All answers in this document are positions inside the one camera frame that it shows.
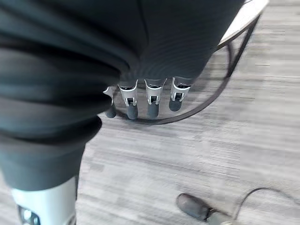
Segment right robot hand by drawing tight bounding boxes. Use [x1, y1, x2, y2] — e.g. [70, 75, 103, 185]
[0, 0, 246, 225]

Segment dark robot foot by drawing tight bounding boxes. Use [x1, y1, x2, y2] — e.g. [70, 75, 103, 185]
[176, 193, 214, 221]

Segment round table with dark frame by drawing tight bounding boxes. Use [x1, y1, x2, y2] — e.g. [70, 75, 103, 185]
[110, 0, 270, 125]

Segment thin black cable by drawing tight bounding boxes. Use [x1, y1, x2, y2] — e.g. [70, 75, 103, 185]
[231, 187, 300, 218]

